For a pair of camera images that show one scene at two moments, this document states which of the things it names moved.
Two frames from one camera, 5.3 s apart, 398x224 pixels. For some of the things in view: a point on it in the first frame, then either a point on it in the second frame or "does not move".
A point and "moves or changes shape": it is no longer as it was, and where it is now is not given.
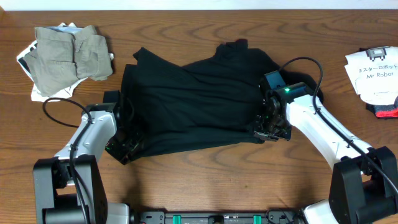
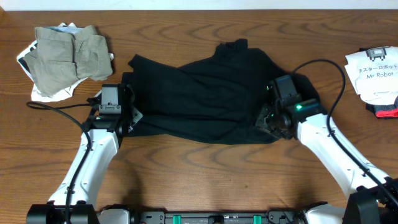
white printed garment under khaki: [36, 94] does not move
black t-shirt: [212, 99] moves or changes shape
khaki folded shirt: [61, 59] does not move
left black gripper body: [129, 146] to [130, 109]
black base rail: [272, 217] does not move
